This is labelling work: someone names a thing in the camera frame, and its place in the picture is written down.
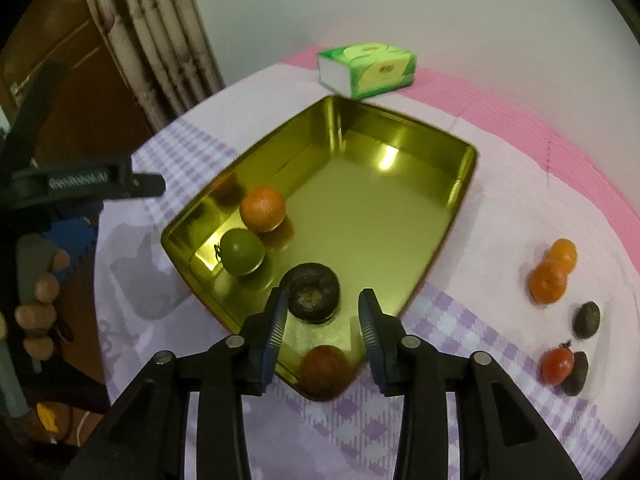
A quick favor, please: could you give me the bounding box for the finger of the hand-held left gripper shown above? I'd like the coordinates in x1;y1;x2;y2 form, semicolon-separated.
7;60;71;166
131;172;167;198

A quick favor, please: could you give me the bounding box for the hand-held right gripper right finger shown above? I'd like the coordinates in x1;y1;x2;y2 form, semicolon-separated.
358;287;583;480

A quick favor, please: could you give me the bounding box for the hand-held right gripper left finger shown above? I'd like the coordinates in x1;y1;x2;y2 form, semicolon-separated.
75;287;291;480

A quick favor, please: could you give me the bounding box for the red tomato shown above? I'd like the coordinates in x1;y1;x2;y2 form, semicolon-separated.
300;345;357;401
539;342;575;386

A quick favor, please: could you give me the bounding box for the green tomato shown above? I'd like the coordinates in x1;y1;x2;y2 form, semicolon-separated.
216;229;267;277

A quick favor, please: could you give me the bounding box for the large orange mandarin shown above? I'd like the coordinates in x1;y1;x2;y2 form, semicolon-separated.
239;187;287;233

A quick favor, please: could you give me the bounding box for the gold metal tin box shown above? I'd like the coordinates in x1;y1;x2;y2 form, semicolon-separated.
161;94;479;402

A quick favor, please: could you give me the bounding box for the small orange mandarin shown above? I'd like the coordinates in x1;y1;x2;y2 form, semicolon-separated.
529;259;570;304
546;238;578;271

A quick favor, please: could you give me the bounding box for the dark avocado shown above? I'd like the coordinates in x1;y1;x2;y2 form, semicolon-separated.
562;351;589;396
573;301;601;338

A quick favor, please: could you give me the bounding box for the person's left hand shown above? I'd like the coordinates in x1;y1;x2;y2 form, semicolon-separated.
14;249;71;362

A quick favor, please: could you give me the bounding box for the brown wooden door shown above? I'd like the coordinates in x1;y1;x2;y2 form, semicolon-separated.
0;17;153;171

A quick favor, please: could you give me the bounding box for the blue foam floor mat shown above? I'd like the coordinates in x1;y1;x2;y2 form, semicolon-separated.
42;215;101;283

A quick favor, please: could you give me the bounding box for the beige patterned curtain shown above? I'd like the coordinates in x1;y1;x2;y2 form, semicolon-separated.
77;0;226;136

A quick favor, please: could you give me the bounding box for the pink and purple checked tablecloth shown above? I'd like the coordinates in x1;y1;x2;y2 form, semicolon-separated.
92;42;640;480

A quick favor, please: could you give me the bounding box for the yellow plastic piece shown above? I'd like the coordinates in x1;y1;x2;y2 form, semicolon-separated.
37;402;58;433

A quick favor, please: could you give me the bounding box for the green tissue pack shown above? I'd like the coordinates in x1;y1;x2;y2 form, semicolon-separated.
316;42;417;100

